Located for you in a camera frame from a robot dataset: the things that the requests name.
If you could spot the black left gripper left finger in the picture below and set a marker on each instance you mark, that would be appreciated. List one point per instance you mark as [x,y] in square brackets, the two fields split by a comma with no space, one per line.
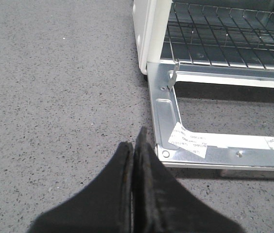
[103,206]

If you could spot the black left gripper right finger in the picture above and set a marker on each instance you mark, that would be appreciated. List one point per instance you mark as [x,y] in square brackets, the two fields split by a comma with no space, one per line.
[162,205]

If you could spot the glass oven door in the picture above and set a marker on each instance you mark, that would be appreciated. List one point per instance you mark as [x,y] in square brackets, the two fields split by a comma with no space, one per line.
[205,119]

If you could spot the white toaster oven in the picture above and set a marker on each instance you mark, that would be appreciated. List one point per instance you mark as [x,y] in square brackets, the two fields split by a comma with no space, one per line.
[150,19]

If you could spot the metal wire oven rack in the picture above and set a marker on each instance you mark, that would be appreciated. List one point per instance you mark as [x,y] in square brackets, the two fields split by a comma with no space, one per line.
[221,33]

